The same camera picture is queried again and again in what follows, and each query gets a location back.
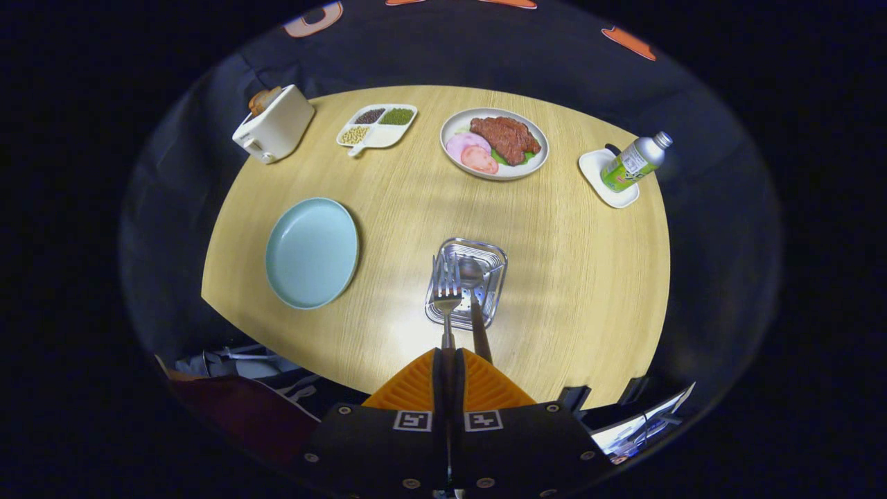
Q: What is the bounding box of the white divided snack dish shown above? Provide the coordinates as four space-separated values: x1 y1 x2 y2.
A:
336 103 419 158

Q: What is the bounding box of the white round food plate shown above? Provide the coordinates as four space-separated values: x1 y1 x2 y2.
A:
440 107 550 182

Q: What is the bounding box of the white and black fabric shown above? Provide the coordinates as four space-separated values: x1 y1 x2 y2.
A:
173 343 368 410

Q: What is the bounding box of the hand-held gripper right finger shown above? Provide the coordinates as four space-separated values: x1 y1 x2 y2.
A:
454 348 616 496

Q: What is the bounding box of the pale pink ham slice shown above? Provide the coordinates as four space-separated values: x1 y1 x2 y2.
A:
446 132 492 162

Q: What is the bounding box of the silver bottle with green label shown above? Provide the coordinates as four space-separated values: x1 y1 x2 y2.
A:
600 131 674 193

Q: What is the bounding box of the brown steak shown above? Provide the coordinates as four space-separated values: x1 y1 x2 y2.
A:
470 116 542 166

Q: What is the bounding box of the metal wire cutlery rack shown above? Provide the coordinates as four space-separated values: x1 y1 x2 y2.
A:
424 238 509 331

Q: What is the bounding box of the light blue plate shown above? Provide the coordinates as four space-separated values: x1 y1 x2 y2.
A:
265 198 360 310

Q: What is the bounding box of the white toaster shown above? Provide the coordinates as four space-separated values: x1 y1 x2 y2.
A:
231 85 316 165

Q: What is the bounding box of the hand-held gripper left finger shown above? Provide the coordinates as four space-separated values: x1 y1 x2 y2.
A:
301 348 448 496

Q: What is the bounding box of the red-pink ham slice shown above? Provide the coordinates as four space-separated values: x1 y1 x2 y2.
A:
460 146 500 175

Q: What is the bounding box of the white square coaster dish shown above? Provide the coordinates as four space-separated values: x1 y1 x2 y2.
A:
579 148 640 209

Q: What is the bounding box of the fork with brown handle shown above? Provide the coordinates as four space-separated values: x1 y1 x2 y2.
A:
430 254 464 486

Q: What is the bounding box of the spoon with brown handle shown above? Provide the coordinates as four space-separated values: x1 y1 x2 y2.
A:
458 257 493 365

